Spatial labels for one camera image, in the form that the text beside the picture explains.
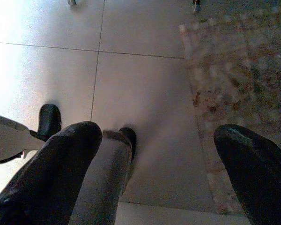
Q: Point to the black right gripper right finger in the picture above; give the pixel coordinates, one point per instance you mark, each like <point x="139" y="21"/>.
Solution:
<point x="260" y="175"/>

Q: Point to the metal table leg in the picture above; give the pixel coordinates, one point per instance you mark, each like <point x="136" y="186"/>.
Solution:
<point x="196" y="7"/>

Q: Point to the black robot left foot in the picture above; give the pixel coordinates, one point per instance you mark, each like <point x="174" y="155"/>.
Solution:
<point x="49" y="117"/>

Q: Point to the silver robot right leg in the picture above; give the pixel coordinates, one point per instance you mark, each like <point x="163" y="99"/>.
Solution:
<point x="107" y="175"/>

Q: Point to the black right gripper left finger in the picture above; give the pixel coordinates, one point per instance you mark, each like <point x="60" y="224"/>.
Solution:
<point x="51" y="173"/>

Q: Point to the black robot right foot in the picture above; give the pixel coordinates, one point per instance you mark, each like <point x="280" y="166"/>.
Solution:
<point x="128" y="136"/>

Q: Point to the black robot foot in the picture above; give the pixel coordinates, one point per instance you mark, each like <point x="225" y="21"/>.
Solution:
<point x="128" y="136"/>
<point x="49" y="117"/>

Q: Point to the patterned brown rug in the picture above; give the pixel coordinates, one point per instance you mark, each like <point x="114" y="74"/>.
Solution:
<point x="236" y="70"/>

